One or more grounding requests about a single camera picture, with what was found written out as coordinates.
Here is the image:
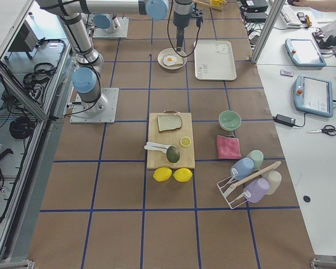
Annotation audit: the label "far teach pendant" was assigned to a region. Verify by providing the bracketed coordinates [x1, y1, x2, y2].
[284, 39, 326, 68]

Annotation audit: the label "white bear tray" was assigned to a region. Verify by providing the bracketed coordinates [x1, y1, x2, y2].
[194, 40, 237, 81]

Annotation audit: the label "black power adapter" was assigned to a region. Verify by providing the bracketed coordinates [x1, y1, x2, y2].
[273, 114, 296, 127]

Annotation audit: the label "green bowl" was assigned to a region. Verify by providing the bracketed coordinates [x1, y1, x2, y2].
[218, 110, 241, 131]

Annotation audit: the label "bread slice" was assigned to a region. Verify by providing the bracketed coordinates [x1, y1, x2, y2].
[157, 114, 183, 133]

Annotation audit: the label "fried egg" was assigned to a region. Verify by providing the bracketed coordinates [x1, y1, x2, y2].
[162, 55, 177, 66]

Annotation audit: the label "lemon slice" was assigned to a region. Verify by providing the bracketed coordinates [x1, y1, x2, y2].
[180, 136, 192, 147]

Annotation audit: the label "right whole lemon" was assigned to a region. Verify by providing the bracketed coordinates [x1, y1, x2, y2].
[173, 168, 193, 182]

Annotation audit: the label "avocado half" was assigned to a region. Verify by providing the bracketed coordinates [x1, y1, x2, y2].
[166, 146, 180, 163]

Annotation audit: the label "left whole lemon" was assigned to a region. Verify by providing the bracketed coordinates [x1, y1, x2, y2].
[153, 167, 172, 182]

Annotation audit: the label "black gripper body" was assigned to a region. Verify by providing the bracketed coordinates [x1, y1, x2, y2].
[173, 0, 193, 27]

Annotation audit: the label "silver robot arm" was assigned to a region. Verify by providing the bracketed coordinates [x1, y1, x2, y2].
[93, 13, 121, 33]
[37, 1, 199, 67]

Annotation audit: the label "pink cloth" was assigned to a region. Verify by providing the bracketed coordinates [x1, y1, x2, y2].
[217, 135, 241, 160]

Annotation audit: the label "white wire cup rack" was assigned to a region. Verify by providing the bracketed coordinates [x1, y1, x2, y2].
[217, 161, 281, 209]

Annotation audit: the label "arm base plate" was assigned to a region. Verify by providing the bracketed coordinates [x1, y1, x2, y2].
[93, 14, 129, 39]
[69, 88, 119, 124]

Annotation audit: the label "purple cup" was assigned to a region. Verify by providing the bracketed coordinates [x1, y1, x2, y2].
[243, 178, 270, 203]

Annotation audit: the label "near teach pendant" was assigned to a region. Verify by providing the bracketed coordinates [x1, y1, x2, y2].
[293, 75, 333, 118]

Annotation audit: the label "blue cup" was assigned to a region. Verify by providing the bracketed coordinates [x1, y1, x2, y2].
[230, 157, 254, 180]

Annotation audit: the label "whole lemon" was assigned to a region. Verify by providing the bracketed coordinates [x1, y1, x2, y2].
[173, 168, 193, 182]
[153, 167, 172, 182]

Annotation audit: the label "teach pendant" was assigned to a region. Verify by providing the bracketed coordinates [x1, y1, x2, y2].
[293, 75, 333, 118]
[284, 39, 326, 68]

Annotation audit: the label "white round plate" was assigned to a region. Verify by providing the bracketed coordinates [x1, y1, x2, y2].
[157, 48, 187, 70]

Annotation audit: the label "black scissors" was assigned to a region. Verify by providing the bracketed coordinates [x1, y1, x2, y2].
[306, 124, 336, 137]

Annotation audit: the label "bamboo cutting board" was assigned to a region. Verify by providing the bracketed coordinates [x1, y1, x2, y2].
[147, 113, 195, 169]

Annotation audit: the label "green cup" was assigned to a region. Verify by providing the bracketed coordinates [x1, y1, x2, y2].
[246, 150, 264, 171]

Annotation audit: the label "beige cup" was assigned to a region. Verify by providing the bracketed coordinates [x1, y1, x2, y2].
[262, 170, 282, 195]

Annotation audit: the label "white plastic knife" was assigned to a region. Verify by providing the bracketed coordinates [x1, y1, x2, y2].
[144, 145, 167, 154]

